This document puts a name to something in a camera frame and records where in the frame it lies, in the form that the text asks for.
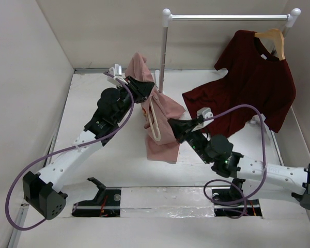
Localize dark red t shirt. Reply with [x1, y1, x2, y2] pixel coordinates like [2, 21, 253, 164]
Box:
[182, 30, 296, 133]

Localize purple cable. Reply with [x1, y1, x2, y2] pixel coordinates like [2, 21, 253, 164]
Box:
[198, 104, 268, 219]
[5, 72, 135, 230]

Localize wooden hanger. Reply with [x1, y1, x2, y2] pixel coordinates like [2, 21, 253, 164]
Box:
[254, 28, 286, 60]

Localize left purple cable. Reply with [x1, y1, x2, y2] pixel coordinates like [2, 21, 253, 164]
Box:
[5, 72, 135, 230]

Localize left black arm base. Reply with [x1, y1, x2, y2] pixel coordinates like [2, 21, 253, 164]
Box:
[71, 177, 122, 218]

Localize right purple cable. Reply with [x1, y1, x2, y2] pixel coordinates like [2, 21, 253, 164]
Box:
[198, 104, 268, 219]

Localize cream plastic hanger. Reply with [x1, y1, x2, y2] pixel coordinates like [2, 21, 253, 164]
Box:
[147, 93, 161, 142]

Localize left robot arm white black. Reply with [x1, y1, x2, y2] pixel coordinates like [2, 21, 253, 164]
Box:
[23, 76, 155, 220]

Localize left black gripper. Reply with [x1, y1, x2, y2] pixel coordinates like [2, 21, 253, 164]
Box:
[114, 76, 154, 124]

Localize pink t shirt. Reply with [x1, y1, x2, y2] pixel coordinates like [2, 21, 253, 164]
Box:
[125, 52, 185, 163]

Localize metal clothes rack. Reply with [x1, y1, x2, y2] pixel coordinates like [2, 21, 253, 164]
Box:
[157, 8, 301, 92]

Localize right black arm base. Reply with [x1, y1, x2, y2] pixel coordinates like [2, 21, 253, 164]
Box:
[211, 185, 262, 219]

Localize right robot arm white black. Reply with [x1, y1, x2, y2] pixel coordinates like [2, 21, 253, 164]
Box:
[168, 118, 310, 211]

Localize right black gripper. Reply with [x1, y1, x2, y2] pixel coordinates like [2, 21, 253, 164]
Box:
[167, 117, 212, 164]

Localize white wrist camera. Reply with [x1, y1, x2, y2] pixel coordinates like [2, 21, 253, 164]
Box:
[192, 107, 214, 132]
[107, 64, 124, 87]

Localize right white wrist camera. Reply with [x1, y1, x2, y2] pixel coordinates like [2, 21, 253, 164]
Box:
[192, 107, 214, 132]

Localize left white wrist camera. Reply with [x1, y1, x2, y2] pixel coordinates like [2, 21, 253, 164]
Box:
[107, 64, 124, 87]

